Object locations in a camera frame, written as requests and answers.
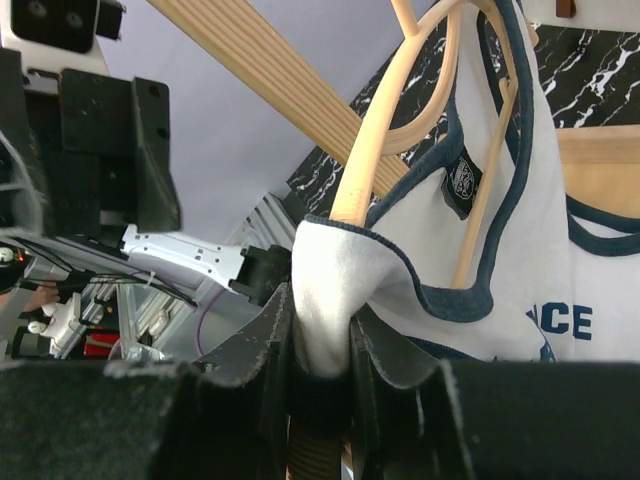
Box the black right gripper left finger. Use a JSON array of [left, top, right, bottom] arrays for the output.
[[1, 286, 291, 479]]

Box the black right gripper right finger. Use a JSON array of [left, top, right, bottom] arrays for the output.
[[350, 308, 639, 479]]

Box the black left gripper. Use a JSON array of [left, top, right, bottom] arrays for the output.
[[1, 49, 181, 235]]

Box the white navy-trimmed tank top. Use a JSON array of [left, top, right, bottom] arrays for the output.
[[292, 1, 639, 378]]

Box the beige wooden hanger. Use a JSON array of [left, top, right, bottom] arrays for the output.
[[330, 0, 518, 289]]

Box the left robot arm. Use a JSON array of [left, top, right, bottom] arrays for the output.
[[1, 49, 290, 360]]

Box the wooden clothes rack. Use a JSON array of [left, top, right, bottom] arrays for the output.
[[155, 1, 639, 217]]

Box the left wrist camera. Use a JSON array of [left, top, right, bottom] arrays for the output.
[[7, 0, 126, 54]]

